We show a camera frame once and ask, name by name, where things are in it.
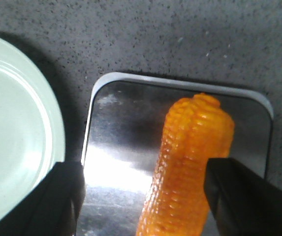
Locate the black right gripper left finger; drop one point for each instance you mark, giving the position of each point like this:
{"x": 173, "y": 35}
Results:
{"x": 52, "y": 208}

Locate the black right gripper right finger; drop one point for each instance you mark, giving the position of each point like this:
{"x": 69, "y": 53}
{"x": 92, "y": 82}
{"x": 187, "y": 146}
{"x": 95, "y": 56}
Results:
{"x": 242, "y": 203}

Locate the orange corn cob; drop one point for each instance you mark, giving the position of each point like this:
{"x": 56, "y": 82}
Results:
{"x": 195, "y": 130}

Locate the pale green round plate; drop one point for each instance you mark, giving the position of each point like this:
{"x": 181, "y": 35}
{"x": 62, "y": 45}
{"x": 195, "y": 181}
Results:
{"x": 32, "y": 137}

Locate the silver black kitchen scale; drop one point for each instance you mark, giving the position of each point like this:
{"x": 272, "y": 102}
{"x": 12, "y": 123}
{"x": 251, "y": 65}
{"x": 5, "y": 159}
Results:
{"x": 122, "y": 140}

